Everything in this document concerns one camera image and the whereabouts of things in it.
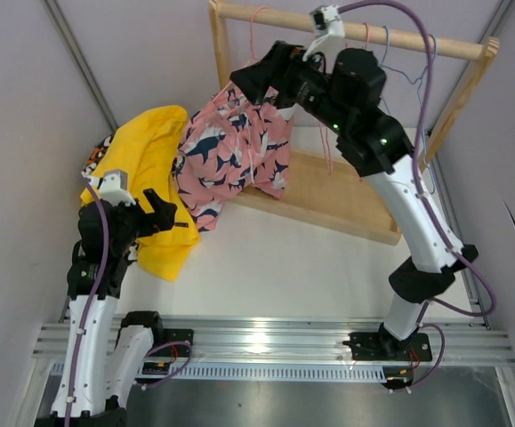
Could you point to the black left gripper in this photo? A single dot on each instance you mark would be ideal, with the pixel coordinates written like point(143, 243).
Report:
point(160, 220)

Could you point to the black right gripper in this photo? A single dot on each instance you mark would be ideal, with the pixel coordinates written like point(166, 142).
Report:
point(280, 68)

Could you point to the pink hanger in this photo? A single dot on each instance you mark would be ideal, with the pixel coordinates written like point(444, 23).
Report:
point(252, 40)
point(328, 147)

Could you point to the yellow shorts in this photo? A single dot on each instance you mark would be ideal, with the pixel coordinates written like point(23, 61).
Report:
point(145, 148)

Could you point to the pink patterned shorts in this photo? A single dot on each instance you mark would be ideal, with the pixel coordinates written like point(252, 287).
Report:
point(229, 145)

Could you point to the orange camouflage shorts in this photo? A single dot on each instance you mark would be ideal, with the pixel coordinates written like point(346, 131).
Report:
point(99, 152)

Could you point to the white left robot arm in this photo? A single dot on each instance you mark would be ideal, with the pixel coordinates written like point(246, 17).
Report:
point(95, 384)

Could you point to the wooden clothes rack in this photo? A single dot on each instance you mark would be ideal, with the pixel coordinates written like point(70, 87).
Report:
point(341, 200)

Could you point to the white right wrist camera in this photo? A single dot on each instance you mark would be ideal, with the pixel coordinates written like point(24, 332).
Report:
point(328, 30)

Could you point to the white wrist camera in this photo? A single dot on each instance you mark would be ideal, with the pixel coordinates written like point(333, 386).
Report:
point(328, 30)
point(112, 187)

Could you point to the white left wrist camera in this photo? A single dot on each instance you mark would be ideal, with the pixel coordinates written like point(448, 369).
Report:
point(112, 187)

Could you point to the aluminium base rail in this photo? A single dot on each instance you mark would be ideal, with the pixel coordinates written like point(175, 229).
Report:
point(282, 349)

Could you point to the aluminium corner post right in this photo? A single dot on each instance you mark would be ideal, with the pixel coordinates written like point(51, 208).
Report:
point(497, 20)

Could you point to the aluminium corner post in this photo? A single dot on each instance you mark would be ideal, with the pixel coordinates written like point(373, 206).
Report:
point(75, 52)
point(497, 20)

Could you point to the aluminium corner post left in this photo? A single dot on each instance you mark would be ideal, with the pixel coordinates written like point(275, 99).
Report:
point(75, 52)

